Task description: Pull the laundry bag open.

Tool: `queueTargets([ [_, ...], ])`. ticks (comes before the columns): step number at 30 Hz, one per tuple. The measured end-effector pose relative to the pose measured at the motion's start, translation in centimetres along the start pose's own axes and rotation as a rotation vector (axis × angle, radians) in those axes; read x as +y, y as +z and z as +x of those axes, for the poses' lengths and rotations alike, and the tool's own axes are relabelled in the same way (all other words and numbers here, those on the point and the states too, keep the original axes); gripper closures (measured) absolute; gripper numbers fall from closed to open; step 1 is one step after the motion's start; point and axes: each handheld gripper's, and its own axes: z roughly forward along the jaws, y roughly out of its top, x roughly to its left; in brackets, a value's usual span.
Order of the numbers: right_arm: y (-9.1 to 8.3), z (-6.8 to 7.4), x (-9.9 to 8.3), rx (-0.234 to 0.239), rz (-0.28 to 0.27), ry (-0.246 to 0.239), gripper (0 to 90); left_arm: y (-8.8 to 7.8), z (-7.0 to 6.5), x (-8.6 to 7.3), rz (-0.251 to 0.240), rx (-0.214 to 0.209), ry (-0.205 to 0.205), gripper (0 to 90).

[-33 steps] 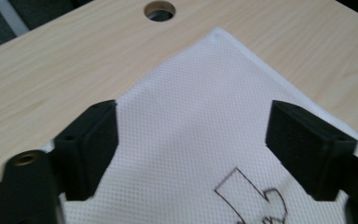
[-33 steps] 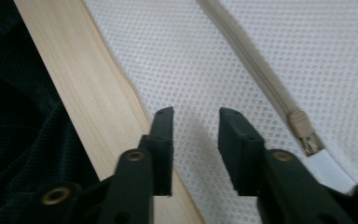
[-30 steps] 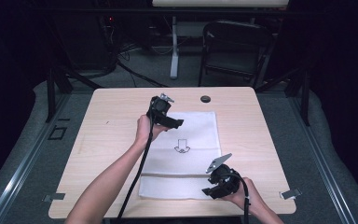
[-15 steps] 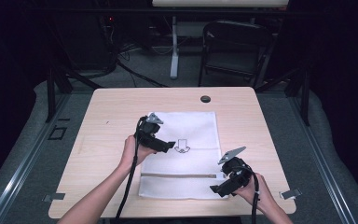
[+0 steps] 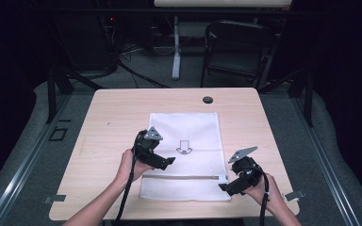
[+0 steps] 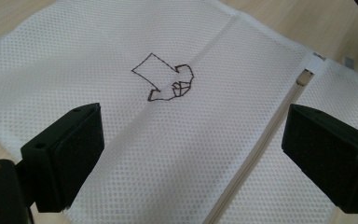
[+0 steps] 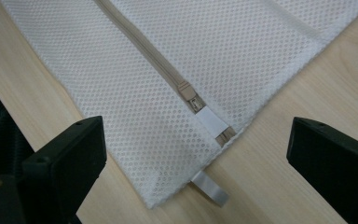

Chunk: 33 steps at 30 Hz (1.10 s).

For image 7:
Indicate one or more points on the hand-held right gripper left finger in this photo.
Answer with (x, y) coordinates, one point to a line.
(71, 161)

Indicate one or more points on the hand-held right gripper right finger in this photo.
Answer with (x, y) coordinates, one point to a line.
(335, 161)

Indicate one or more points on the white mesh laundry bag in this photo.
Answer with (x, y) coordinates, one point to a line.
(112, 93)

